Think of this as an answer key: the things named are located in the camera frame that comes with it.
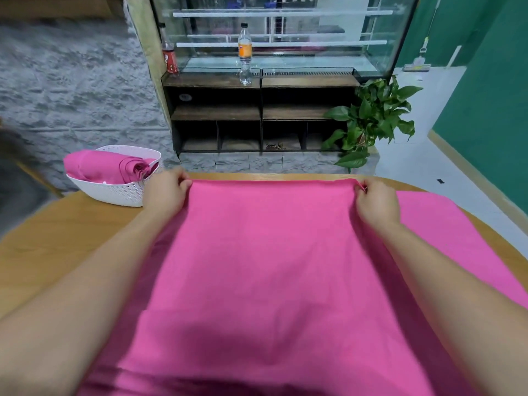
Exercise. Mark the person's left hand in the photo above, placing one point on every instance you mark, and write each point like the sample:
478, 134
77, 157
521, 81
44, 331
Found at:
165, 193

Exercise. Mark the person's right hand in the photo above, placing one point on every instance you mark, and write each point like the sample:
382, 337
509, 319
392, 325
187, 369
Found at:
378, 206

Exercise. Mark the white woven plastic basket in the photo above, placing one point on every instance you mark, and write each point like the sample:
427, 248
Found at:
115, 193

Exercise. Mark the pink towel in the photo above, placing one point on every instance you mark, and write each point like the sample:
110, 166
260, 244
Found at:
103, 166

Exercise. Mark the pile of pink cloths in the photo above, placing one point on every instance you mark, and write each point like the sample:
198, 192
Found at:
272, 301

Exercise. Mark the person's right forearm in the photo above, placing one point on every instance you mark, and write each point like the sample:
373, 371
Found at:
470, 317

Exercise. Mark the person's left forearm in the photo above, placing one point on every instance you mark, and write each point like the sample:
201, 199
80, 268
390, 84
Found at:
66, 317

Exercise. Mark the green potted plant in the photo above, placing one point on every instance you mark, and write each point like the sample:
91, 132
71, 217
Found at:
371, 119

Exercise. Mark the dark wooden shelf cabinet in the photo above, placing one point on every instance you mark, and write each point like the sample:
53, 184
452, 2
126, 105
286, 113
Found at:
219, 111

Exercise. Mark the red label cola bottle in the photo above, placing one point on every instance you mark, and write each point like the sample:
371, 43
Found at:
170, 57

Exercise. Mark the white mop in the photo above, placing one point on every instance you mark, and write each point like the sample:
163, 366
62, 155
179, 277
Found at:
417, 67

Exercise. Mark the clear bottle with orange label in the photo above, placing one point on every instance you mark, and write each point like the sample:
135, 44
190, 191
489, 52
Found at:
245, 53

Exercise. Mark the glass display case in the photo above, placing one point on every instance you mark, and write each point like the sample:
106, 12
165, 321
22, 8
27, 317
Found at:
289, 33

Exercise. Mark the wooden bar counter top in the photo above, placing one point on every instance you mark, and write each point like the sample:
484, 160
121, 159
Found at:
58, 5

